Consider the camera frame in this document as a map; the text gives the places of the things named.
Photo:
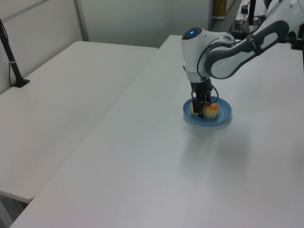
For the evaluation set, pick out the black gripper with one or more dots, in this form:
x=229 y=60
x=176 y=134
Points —
x=201 y=88

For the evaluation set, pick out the black slanted pole with base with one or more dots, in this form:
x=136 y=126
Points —
x=10 y=61

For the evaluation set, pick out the orange wooden cabinet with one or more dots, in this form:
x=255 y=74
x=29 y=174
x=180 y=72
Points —
x=219 y=8

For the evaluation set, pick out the grey partition post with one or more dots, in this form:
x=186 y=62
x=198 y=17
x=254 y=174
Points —
x=81 y=20

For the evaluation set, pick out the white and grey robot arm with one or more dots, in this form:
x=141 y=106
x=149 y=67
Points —
x=221 y=61

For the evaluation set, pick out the bread with orange glazed crust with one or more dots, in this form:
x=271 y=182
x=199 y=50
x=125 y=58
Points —
x=210 y=112

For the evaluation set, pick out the black upright stand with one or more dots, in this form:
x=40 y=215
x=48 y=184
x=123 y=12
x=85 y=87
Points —
x=251 y=16

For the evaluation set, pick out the blue round plate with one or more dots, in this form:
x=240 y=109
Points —
x=221 y=114

